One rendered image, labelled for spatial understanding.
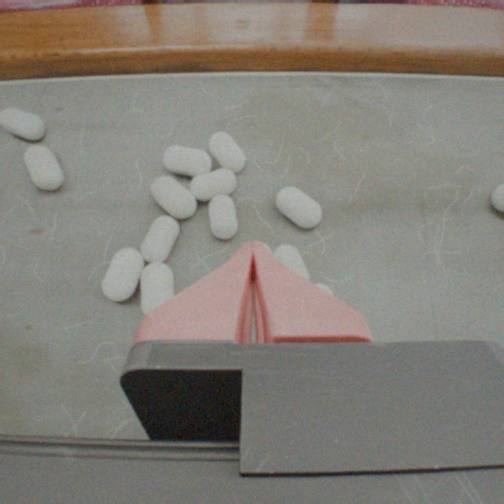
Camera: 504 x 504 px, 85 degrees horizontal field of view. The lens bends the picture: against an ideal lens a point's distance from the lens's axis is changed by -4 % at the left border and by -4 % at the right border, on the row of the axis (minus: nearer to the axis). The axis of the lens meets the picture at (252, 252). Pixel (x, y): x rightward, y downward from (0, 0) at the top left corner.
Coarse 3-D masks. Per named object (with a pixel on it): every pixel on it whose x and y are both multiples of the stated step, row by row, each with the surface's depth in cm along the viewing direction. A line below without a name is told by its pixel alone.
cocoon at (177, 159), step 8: (168, 152) 20; (176, 152) 20; (184, 152) 20; (192, 152) 20; (200, 152) 20; (168, 160) 20; (176, 160) 20; (184, 160) 20; (192, 160) 20; (200, 160) 20; (208, 160) 21; (168, 168) 21; (176, 168) 20; (184, 168) 20; (192, 168) 20; (200, 168) 20; (208, 168) 21; (192, 176) 21
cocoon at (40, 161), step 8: (32, 152) 20; (40, 152) 20; (48, 152) 21; (24, 160) 20; (32, 160) 20; (40, 160) 20; (48, 160) 20; (56, 160) 21; (32, 168) 20; (40, 168) 20; (48, 168) 20; (56, 168) 21; (32, 176) 20; (40, 176) 20; (48, 176) 20; (56, 176) 20; (40, 184) 20; (48, 184) 20; (56, 184) 21
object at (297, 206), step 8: (280, 192) 20; (288, 192) 19; (296, 192) 19; (280, 200) 20; (288, 200) 19; (296, 200) 19; (304, 200) 19; (312, 200) 20; (280, 208) 20; (288, 208) 19; (296, 208) 19; (304, 208) 19; (312, 208) 19; (320, 208) 20; (288, 216) 20; (296, 216) 19; (304, 216) 19; (312, 216) 19; (320, 216) 20; (304, 224) 20; (312, 224) 20
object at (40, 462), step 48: (0, 480) 3; (48, 480) 3; (96, 480) 3; (144, 480) 4; (192, 480) 4; (240, 480) 3; (288, 480) 3; (336, 480) 3; (384, 480) 3; (432, 480) 3; (480, 480) 3
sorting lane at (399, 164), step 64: (0, 128) 23; (64, 128) 23; (128, 128) 23; (192, 128) 23; (256, 128) 23; (320, 128) 23; (384, 128) 23; (448, 128) 23; (0, 192) 22; (64, 192) 22; (128, 192) 22; (256, 192) 22; (320, 192) 22; (384, 192) 22; (448, 192) 22; (0, 256) 20; (64, 256) 20; (192, 256) 20; (320, 256) 20; (384, 256) 20; (448, 256) 20; (0, 320) 19; (64, 320) 19; (128, 320) 19; (384, 320) 19; (448, 320) 19; (0, 384) 18; (64, 384) 18
